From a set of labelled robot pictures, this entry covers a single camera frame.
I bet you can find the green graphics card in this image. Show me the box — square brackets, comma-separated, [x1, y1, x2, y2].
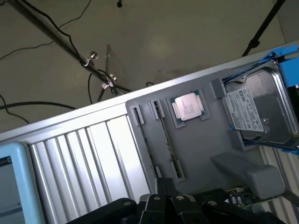
[224, 185, 285, 208]

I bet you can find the grey parts rack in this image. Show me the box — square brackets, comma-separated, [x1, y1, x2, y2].
[125, 78, 287, 199]

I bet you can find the silver CPU chip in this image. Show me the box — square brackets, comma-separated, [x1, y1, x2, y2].
[168, 91, 208, 124]

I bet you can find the light blue teach pendant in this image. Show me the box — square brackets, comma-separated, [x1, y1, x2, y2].
[0, 141, 44, 224]

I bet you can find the silver tripod clamp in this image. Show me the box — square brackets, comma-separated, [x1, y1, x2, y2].
[81, 50, 100, 68]
[100, 73, 117, 90]

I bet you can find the silver hard disk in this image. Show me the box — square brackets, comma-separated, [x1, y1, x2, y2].
[221, 59, 299, 147]

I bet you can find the blue disk caddy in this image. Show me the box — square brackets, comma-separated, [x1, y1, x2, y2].
[221, 43, 299, 154]

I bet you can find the black tripod stand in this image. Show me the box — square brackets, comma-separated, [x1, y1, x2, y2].
[7, 0, 132, 93]

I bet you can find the black tripod leg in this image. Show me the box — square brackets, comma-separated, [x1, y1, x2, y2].
[242, 0, 288, 57]

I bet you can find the thick black floor cable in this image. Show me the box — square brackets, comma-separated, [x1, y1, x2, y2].
[0, 101, 78, 112]

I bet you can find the thin black floor cable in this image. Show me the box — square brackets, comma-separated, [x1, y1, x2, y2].
[0, 39, 56, 60]
[56, 0, 92, 62]

